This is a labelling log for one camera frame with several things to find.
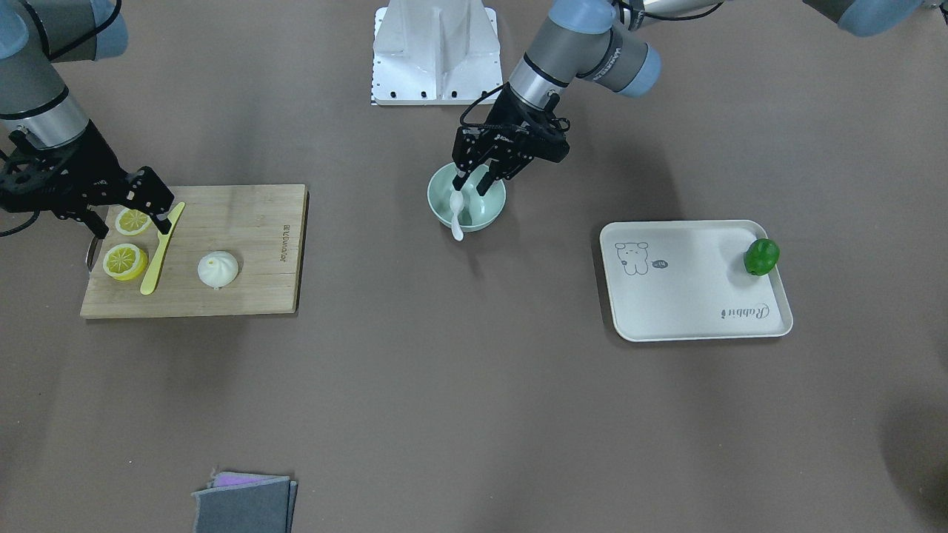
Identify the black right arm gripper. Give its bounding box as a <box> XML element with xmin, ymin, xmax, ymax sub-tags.
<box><xmin>1</xmin><ymin>122</ymin><xmax>175</xmax><ymax>239</ymax></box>

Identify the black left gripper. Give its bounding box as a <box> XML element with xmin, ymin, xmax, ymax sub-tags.
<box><xmin>453</xmin><ymin>82</ymin><xmax>571</xmax><ymax>197</ymax></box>

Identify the white plastic spoon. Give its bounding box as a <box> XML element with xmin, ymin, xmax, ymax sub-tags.
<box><xmin>448</xmin><ymin>191</ymin><xmax>465</xmax><ymax>241</ymax></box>

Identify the white steamed bun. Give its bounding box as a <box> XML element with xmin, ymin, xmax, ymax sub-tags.
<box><xmin>197</xmin><ymin>250</ymin><xmax>239</xmax><ymax>289</ymax></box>

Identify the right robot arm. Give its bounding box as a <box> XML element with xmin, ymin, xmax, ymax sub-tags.
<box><xmin>2</xmin><ymin>1</ymin><xmax>501</xmax><ymax>238</ymax></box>

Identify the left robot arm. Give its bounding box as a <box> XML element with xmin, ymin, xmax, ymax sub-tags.
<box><xmin>447</xmin><ymin>1</ymin><xmax>720</xmax><ymax>204</ymax></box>

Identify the mint green bowl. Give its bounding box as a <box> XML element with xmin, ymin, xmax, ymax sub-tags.
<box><xmin>427</xmin><ymin>163</ymin><xmax>507</xmax><ymax>232</ymax></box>

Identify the lemon half far side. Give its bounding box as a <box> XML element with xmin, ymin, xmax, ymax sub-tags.
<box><xmin>114</xmin><ymin>208</ymin><xmax>153</xmax><ymax>236</ymax></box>

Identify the lemon half near board edge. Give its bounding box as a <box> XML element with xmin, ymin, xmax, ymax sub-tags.
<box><xmin>101</xmin><ymin>243</ymin><xmax>149</xmax><ymax>282</ymax></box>

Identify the yellow plastic knife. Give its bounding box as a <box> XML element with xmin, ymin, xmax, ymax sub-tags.
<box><xmin>140</xmin><ymin>201</ymin><xmax>187</xmax><ymax>295</ymax></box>

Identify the bamboo cutting board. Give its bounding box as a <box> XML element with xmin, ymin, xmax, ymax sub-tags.
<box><xmin>80</xmin><ymin>184</ymin><xmax>308</xmax><ymax>318</ymax></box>

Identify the white rabbit serving tray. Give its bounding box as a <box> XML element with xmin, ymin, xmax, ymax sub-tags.
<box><xmin>599</xmin><ymin>220</ymin><xmax>793</xmax><ymax>342</ymax></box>

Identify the green lime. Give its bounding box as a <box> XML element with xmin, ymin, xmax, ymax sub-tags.
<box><xmin>744</xmin><ymin>238</ymin><xmax>780</xmax><ymax>276</ymax></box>

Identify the grey folded cloth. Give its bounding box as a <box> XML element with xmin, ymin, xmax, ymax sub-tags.
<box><xmin>193</xmin><ymin>472</ymin><xmax>298</xmax><ymax>532</ymax></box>

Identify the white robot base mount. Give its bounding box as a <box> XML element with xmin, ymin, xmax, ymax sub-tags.
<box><xmin>370</xmin><ymin>1</ymin><xmax>504</xmax><ymax>106</ymax></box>

